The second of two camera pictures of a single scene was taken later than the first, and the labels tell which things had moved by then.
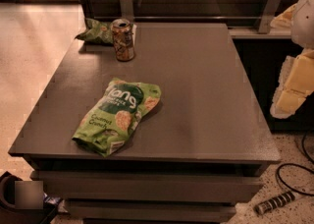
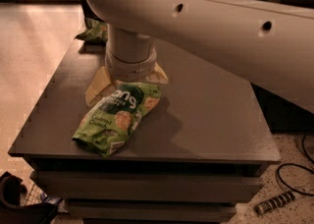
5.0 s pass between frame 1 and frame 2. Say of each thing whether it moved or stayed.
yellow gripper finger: moved
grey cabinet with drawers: stayed
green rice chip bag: stayed
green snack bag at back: stayed
